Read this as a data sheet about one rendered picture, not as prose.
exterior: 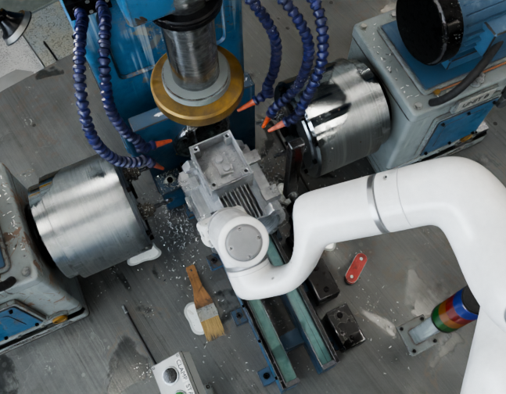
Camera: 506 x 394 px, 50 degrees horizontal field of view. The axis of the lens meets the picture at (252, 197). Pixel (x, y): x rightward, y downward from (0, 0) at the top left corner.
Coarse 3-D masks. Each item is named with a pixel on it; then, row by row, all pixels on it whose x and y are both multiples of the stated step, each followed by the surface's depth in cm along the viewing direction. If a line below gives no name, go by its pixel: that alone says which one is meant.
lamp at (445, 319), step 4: (440, 304) 113; (444, 304) 109; (440, 308) 111; (444, 308) 109; (440, 312) 111; (444, 312) 109; (440, 316) 111; (444, 316) 109; (444, 320) 110; (448, 320) 108; (448, 324) 110; (452, 324) 109; (456, 324) 108; (460, 324) 108; (464, 324) 108
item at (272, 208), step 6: (240, 144) 127; (186, 162) 125; (186, 168) 125; (192, 168) 125; (270, 204) 120; (276, 204) 122; (270, 210) 120; (276, 210) 121; (276, 228) 132; (270, 234) 133
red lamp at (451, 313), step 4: (456, 292) 105; (452, 296) 106; (448, 300) 108; (452, 300) 104; (448, 304) 107; (452, 304) 104; (448, 308) 106; (452, 308) 104; (448, 312) 107; (452, 312) 105; (448, 316) 107; (452, 316) 106; (456, 316) 104; (452, 320) 107; (456, 320) 106; (460, 320) 105; (464, 320) 104; (468, 320) 103; (472, 320) 103
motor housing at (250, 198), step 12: (252, 168) 127; (180, 180) 129; (264, 180) 126; (192, 192) 125; (204, 192) 124; (240, 192) 121; (252, 192) 121; (192, 204) 126; (204, 204) 124; (216, 204) 122; (228, 204) 121; (240, 204) 119; (252, 204) 121; (264, 204) 122; (252, 216) 117; (264, 216) 120; (276, 216) 124; (216, 252) 127
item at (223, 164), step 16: (208, 144) 122; (224, 144) 124; (192, 160) 124; (208, 160) 122; (224, 160) 121; (240, 160) 122; (208, 176) 121; (224, 176) 121; (240, 176) 121; (208, 192) 121; (224, 192) 120
